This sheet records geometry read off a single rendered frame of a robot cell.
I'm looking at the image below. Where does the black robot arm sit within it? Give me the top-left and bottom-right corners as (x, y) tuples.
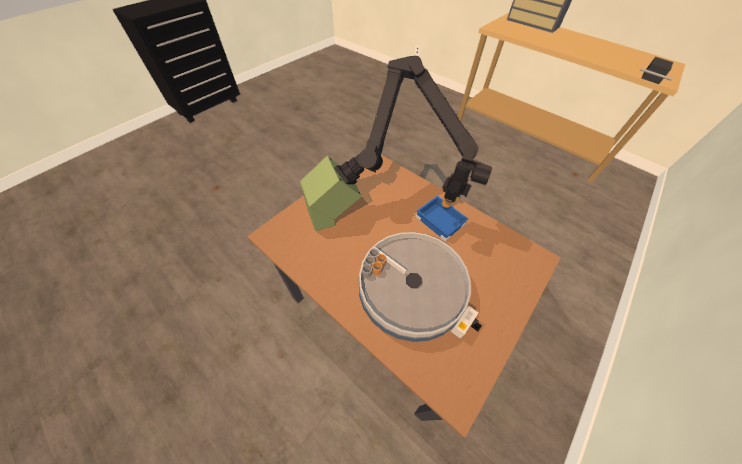
(334, 56), (492, 203)

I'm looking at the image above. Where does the blue crate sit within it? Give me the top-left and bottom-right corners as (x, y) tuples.
(416, 195), (468, 242)

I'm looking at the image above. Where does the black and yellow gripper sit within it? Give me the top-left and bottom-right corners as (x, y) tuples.
(442, 174), (471, 200)

